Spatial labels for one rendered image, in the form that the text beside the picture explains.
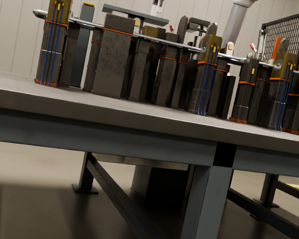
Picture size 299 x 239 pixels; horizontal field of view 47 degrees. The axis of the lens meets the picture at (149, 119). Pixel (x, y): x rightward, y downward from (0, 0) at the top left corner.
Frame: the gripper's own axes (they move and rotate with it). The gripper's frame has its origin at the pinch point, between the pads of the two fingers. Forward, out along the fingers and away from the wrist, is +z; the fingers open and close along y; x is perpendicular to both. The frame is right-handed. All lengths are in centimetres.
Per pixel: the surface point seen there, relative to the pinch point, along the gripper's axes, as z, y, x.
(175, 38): 14.2, 18.1, 8.9
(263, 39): 3, 20, 58
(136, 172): 105, -50, 20
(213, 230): 81, 106, 7
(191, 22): 4.1, 17.7, 16.0
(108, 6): 4.7, 5.9, -27.4
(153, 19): 5.2, 6.7, -2.5
